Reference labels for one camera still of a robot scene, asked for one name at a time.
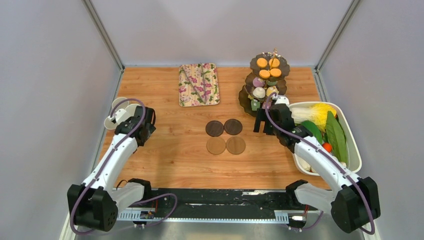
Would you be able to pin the purple cake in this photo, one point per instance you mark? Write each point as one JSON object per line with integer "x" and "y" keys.
{"x": 258, "y": 82}

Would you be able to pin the cream mug left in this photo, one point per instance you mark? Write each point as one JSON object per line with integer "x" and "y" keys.
{"x": 110, "y": 123}

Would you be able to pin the napa cabbage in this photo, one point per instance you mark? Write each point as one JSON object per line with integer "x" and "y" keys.
{"x": 317, "y": 114}

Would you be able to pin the cream mug far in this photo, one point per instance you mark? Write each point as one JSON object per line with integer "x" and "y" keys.
{"x": 119, "y": 103}

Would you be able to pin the white round cake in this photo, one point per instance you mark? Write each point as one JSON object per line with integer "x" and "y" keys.
{"x": 259, "y": 92}

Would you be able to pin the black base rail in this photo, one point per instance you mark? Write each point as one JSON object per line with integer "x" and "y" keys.
{"x": 245, "y": 204}

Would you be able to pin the yellow cupcake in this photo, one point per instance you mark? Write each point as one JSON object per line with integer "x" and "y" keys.
{"x": 272, "y": 89}

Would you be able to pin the dark round wooden coaster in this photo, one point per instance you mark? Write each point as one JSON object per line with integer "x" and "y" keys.
{"x": 214, "y": 128}

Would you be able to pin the floral rectangular tray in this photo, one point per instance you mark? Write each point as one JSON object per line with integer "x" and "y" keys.
{"x": 186, "y": 98}

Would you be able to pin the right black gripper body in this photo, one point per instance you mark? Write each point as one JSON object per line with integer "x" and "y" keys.
{"x": 274, "y": 131}

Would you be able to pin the white oval vegetable basin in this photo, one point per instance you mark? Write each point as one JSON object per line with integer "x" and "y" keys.
{"x": 354, "y": 162}

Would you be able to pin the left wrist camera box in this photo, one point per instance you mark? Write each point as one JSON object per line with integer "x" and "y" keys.
{"x": 121, "y": 116}

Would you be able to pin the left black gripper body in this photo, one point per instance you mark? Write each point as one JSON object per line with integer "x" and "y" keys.
{"x": 150, "y": 130}

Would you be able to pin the green bok choy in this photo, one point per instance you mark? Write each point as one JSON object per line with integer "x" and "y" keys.
{"x": 313, "y": 128}

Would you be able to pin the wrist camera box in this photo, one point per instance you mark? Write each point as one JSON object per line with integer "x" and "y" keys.
{"x": 121, "y": 116}
{"x": 281, "y": 99}

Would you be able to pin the green cake with panda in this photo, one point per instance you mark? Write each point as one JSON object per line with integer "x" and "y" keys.
{"x": 255, "y": 105}

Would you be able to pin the orange carrot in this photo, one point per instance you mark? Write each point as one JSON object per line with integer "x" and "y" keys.
{"x": 328, "y": 147}

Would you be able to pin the cream mug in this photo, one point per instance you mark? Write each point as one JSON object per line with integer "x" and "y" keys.
{"x": 110, "y": 123}
{"x": 119, "y": 103}

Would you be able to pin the three-tier dark cake stand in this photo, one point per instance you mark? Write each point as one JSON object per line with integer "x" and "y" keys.
{"x": 245, "y": 95}

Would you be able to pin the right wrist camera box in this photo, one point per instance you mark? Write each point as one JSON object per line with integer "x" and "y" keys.
{"x": 281, "y": 99}

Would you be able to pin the round biscuit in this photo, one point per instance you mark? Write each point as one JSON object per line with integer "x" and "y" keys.
{"x": 261, "y": 62}
{"x": 275, "y": 72}
{"x": 264, "y": 74}
{"x": 274, "y": 63}

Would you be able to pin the green round cake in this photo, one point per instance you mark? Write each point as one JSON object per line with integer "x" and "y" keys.
{"x": 271, "y": 83}

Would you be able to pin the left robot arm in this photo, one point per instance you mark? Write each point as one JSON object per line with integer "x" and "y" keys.
{"x": 95, "y": 204}

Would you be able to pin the long dark green leaf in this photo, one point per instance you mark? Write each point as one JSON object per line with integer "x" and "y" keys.
{"x": 336, "y": 138}

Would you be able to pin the light wooden coaster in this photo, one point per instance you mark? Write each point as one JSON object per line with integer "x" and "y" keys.
{"x": 216, "y": 145}
{"x": 235, "y": 145}

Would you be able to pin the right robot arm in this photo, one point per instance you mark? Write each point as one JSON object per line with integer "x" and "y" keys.
{"x": 352, "y": 201}

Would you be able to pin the grey handled mug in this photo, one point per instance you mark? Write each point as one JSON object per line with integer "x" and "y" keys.
{"x": 131, "y": 108}

